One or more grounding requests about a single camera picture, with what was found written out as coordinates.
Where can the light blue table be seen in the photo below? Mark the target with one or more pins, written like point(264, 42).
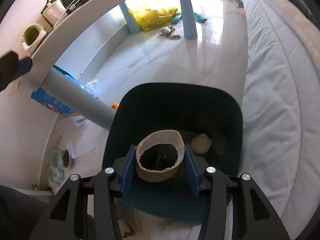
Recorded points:
point(75, 95)

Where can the small yellow toy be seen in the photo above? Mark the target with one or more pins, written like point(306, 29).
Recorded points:
point(115, 106)

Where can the pale green pet bowl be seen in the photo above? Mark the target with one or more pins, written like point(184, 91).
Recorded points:
point(58, 165)

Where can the blue printed packet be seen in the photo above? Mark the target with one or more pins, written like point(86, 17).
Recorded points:
point(47, 100)

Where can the cardboard tape core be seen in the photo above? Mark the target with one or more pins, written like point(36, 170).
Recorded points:
point(155, 175)

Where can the yellow plastic bag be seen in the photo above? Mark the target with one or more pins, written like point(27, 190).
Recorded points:
point(152, 16)

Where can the large white paper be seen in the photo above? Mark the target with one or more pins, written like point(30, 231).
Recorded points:
point(201, 143)

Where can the bed with grey sheet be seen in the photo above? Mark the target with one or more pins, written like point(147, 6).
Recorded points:
point(280, 105)

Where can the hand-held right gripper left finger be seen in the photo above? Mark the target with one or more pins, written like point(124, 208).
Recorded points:
point(127, 171)

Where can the green white fuzzy slipper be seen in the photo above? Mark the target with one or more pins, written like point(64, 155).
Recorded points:
point(32, 36)

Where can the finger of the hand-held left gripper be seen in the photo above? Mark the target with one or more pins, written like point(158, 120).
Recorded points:
point(10, 70)

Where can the white lidded mug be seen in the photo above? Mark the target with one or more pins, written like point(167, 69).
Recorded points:
point(55, 12)

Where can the clear plastic bag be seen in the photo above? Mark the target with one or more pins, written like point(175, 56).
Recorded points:
point(80, 140)

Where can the teal plush toy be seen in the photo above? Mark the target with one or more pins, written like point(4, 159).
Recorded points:
point(197, 17)

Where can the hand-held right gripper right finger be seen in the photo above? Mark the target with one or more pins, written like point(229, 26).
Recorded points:
point(192, 171)

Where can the dark teal plastic bin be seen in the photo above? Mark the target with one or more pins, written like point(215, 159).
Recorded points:
point(175, 105)

